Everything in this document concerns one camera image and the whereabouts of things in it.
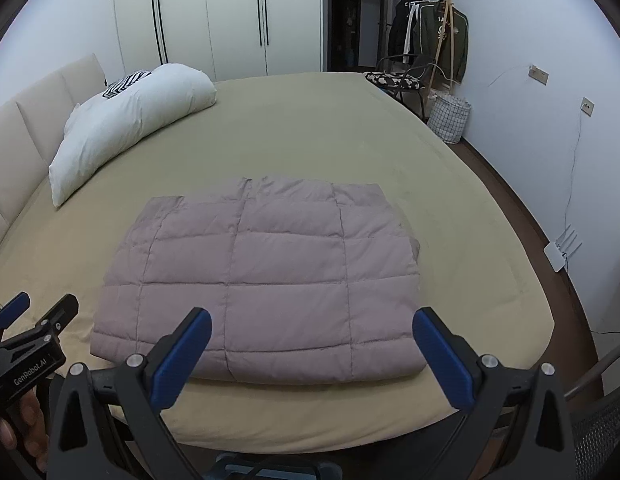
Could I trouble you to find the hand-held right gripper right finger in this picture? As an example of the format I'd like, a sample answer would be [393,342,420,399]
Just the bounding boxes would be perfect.
[412,306,578,480]

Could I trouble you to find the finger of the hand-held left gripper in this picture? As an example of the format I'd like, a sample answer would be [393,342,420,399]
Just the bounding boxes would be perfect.
[0,291,32,347]
[36,293,80,341]

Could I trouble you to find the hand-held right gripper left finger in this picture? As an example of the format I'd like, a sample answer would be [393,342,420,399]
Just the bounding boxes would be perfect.
[47,307,213,480]

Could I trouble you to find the mauve quilted down coat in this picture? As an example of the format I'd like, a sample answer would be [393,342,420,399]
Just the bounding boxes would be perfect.
[90,176,422,385]

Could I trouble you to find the wooden clothes rack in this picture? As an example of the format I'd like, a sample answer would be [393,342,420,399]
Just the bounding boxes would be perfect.
[419,0,466,107]

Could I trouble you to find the person's left hand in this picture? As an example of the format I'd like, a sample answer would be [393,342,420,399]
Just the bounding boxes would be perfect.
[0,390,49,474]

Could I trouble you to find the white router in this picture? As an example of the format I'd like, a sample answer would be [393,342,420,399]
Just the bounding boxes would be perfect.
[543,227,584,274]

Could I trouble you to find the grey mesh office chair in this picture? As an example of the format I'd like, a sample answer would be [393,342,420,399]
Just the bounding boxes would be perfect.
[562,337,620,480]

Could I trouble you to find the beige padded headboard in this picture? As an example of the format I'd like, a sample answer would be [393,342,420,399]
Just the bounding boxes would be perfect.
[0,53,108,257]

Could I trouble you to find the white pillow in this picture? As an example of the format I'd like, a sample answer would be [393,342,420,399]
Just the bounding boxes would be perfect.
[48,63,218,209]

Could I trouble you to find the black white striped cloth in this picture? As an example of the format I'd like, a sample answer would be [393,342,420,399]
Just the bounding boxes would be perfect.
[102,70,153,101]

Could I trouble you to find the white checked laundry basket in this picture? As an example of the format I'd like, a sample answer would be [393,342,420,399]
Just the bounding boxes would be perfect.
[426,92,473,145]

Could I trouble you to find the black metal chair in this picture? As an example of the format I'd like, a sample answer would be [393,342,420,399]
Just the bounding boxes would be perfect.
[365,53,439,119]

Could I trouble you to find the bed with olive sheet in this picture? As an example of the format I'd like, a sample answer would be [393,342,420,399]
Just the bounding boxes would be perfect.
[0,71,557,463]

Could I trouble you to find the patterned seat cushion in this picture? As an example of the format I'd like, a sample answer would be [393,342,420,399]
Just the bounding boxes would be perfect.
[365,70,424,91]

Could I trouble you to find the green hanging jacket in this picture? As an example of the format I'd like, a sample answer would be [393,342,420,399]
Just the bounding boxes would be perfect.
[419,2,469,84]

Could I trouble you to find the white wardrobe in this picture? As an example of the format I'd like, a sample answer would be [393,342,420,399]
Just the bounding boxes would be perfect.
[112,0,323,81]

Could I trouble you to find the white hanging garment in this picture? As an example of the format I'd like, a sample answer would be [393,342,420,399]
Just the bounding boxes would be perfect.
[407,2,424,57]

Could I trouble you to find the black hanging jacket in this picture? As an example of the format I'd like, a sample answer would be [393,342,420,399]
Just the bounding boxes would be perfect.
[387,0,421,57]

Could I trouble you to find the dark doorway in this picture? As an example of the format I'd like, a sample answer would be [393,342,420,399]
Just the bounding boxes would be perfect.
[322,0,397,74]

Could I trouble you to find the white cable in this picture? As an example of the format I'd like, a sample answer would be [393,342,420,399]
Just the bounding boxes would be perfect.
[485,62,592,243]

